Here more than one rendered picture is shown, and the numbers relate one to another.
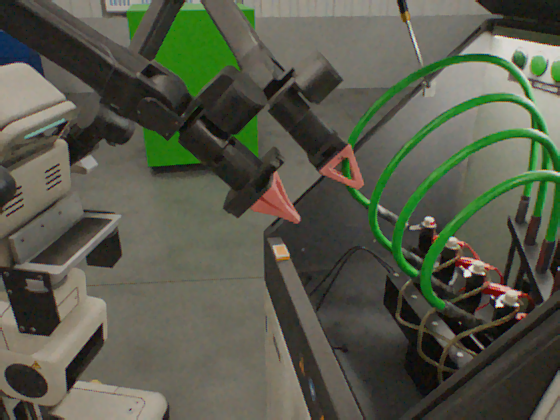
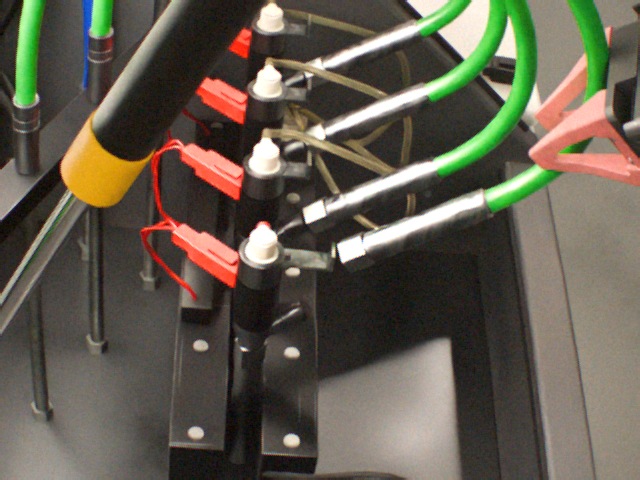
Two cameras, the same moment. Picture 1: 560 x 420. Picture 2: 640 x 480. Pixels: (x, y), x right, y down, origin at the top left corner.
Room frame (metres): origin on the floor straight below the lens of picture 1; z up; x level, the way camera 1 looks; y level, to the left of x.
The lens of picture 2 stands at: (1.37, -0.19, 1.69)
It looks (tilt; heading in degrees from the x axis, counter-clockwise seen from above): 44 degrees down; 186
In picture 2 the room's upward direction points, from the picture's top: 9 degrees clockwise
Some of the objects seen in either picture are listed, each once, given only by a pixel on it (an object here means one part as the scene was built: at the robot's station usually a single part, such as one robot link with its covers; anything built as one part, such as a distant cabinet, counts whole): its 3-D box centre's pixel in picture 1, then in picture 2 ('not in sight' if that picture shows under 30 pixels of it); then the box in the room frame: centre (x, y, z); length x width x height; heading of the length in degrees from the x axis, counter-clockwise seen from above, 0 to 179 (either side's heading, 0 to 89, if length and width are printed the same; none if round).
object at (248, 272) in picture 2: (416, 270); (264, 364); (0.80, -0.27, 1.01); 0.05 x 0.03 x 0.21; 103
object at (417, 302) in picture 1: (445, 352); (241, 335); (0.68, -0.31, 0.91); 0.34 x 0.10 x 0.15; 13
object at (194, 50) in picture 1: (196, 86); not in sight; (4.28, 0.77, 0.65); 0.95 x 0.86 x 1.30; 103
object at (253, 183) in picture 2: (436, 294); (266, 278); (0.72, -0.29, 1.01); 0.05 x 0.03 x 0.21; 103
